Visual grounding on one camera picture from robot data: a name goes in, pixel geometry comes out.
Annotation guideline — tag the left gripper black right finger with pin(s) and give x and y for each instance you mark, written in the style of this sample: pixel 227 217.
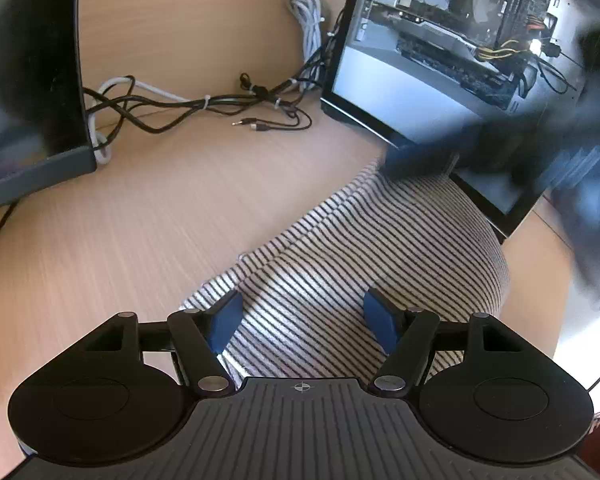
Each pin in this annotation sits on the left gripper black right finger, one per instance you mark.
pixel 406 337

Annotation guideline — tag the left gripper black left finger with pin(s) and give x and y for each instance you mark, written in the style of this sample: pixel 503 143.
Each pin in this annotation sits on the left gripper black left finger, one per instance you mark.
pixel 198 338

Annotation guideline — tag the black white striped garment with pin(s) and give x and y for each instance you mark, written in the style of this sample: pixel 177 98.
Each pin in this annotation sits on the black white striped garment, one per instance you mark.
pixel 421 243

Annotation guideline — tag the glass panel computer case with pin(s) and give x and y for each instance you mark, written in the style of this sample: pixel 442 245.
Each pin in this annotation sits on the glass panel computer case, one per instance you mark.
pixel 412 70

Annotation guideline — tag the dark monitor on left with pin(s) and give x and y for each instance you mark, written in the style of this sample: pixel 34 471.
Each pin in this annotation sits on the dark monitor on left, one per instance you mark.
pixel 43 130

